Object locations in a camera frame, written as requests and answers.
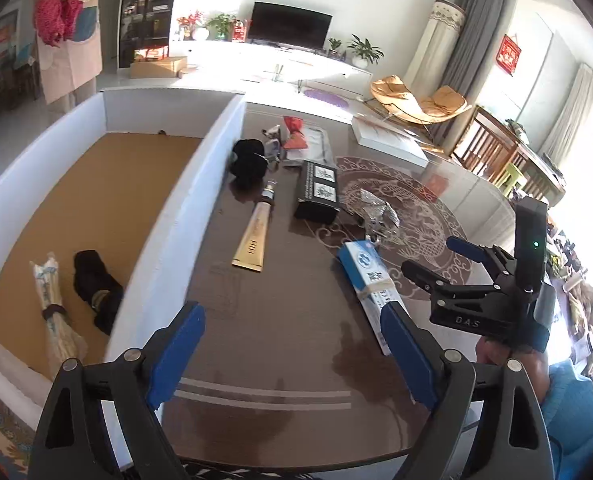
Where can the blue and white medicine box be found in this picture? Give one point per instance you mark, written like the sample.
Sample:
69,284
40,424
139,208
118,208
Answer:
364,265

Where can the cream bundle with black band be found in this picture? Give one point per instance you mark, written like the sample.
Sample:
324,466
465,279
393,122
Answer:
51,290

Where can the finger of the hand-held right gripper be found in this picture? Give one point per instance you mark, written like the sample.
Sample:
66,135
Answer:
414,270
459,245

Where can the phone case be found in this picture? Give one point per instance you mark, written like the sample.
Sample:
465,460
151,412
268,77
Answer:
316,147

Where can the white flat box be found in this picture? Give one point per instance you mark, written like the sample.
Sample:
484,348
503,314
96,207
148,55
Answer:
391,145

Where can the black television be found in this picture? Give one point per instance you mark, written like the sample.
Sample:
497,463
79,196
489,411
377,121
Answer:
289,22

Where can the red flower arrangement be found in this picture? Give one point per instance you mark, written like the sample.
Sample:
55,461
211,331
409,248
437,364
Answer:
191,22

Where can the wooden side table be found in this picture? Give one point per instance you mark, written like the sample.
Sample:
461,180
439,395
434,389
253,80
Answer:
541,165

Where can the black sock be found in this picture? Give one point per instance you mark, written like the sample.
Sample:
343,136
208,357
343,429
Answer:
94,280

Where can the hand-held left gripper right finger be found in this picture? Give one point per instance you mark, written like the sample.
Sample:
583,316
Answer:
406,355

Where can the wooden chair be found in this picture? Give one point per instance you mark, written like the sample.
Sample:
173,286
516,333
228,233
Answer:
484,145

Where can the red ornament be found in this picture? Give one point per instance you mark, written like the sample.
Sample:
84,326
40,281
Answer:
240,31

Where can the patterned rug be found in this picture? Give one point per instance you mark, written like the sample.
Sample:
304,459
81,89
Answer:
1,425

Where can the red patterned sleeve cover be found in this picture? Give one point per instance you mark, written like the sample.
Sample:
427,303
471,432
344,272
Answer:
56,17

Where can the white curtain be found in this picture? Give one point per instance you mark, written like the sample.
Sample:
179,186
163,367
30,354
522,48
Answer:
576,110

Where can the small potted plant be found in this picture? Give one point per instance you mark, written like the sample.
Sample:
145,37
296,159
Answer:
334,47

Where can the white storage box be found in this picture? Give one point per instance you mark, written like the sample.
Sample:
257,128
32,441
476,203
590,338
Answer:
176,220

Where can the silver foil packet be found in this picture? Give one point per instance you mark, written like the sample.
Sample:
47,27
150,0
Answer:
376,215

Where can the white television cabinet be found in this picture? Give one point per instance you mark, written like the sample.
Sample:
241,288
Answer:
236,60

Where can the gold tube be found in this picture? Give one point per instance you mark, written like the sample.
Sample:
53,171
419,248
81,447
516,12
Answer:
251,240

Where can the red snack packet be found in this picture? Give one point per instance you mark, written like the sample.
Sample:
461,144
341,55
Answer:
294,127

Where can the orange lounge chair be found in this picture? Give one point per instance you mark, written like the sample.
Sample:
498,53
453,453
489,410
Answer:
441,105

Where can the bushy green potted plant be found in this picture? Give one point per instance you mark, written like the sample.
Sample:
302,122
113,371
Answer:
221,25

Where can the dark display cabinet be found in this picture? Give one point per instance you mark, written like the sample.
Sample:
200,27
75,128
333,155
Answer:
141,10

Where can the covered standing air conditioner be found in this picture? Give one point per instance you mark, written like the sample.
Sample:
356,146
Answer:
439,35

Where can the black carton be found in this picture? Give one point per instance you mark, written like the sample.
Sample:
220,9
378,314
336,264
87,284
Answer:
316,207

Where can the black cloth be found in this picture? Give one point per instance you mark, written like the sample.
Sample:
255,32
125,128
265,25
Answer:
249,160

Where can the grey curtain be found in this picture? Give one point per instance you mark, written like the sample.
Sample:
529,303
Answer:
476,35

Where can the red wall hanging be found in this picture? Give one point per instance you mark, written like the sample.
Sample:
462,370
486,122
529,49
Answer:
509,55

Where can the large potted plant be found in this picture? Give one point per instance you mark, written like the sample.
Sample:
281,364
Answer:
364,52

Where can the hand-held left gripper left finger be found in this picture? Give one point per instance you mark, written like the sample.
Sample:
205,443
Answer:
176,355

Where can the cardboard box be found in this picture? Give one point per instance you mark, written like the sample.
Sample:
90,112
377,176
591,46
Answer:
156,67

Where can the purple mat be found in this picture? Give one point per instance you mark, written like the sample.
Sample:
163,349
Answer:
326,96

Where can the person's right hand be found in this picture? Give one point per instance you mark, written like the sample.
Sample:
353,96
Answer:
491,352

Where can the green stool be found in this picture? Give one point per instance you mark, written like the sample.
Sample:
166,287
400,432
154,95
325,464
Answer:
511,177

